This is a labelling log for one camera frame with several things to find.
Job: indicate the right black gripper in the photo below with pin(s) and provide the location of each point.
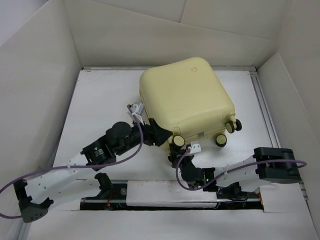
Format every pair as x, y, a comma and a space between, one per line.
175, 152

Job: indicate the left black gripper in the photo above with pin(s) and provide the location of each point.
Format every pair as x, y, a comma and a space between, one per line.
156, 135

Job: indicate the yellow hard-shell suitcase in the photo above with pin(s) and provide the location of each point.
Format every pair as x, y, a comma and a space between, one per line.
188, 99

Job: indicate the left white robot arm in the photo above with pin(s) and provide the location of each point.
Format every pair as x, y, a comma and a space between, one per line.
46, 191

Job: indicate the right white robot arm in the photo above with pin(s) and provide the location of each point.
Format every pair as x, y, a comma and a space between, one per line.
237, 181

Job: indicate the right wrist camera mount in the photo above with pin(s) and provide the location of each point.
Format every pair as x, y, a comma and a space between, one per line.
194, 147

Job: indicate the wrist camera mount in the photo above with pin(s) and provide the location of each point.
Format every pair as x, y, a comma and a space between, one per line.
194, 147
135, 111

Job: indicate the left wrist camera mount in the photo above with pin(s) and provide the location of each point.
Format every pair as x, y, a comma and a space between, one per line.
135, 111

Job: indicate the white foam block on rail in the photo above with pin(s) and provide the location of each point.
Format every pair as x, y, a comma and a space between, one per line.
166, 193

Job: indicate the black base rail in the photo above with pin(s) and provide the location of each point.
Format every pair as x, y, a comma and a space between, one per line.
116, 201

